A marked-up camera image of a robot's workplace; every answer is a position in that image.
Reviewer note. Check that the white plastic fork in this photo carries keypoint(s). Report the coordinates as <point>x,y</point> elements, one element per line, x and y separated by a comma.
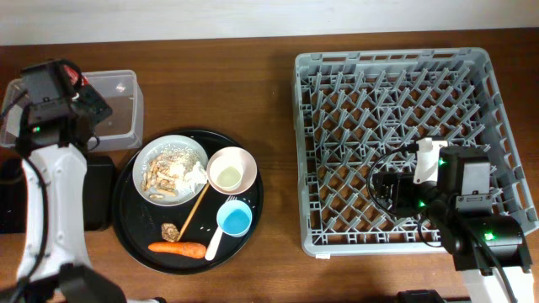
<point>213,246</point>

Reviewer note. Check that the grey dishwasher rack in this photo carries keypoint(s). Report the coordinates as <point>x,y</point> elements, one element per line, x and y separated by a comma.
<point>353,110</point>

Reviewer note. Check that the round black tray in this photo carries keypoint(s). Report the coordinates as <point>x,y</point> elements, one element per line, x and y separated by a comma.
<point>138,222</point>

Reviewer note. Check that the red snack wrapper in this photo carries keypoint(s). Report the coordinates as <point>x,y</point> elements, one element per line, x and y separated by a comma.
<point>77,79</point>

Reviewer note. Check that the small white cup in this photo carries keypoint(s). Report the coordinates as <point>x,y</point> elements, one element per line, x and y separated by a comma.
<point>229,177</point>

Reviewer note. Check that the orange carrot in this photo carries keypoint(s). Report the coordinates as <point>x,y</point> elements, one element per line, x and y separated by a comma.
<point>187,249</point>

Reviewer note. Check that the blue cup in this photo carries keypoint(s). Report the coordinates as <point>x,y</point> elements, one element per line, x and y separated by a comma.
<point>234,218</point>

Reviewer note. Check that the brown walnut shell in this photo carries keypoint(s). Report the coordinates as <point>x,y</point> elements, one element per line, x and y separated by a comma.
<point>170,233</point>

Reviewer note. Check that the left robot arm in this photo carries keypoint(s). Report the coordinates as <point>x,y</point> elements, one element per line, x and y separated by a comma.
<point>55,257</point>

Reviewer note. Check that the grey plate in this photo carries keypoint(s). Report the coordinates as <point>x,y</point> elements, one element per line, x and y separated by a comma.
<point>155,148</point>

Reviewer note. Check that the clear plastic bin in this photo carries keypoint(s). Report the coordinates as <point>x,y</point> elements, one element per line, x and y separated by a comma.
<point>121,131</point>

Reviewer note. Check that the black bin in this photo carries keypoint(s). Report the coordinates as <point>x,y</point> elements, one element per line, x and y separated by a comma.
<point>97,191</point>

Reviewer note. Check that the peanut shells pile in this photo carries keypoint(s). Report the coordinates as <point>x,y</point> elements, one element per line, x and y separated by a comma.
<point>157,179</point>

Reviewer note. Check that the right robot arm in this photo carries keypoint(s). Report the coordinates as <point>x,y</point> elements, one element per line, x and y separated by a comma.
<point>488,250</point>

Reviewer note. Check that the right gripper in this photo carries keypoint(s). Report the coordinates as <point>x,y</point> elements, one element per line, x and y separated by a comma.
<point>402,183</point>

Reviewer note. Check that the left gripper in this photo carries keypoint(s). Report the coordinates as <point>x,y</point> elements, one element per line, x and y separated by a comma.
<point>88,94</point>

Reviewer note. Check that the wooden chopstick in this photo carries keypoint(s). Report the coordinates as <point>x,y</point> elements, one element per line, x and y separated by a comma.
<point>193,210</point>

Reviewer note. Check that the white tissue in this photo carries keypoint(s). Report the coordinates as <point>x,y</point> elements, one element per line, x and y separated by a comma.
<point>196,176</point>

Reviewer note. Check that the pink bowl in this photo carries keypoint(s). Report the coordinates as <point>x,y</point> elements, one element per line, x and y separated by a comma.
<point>233,156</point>

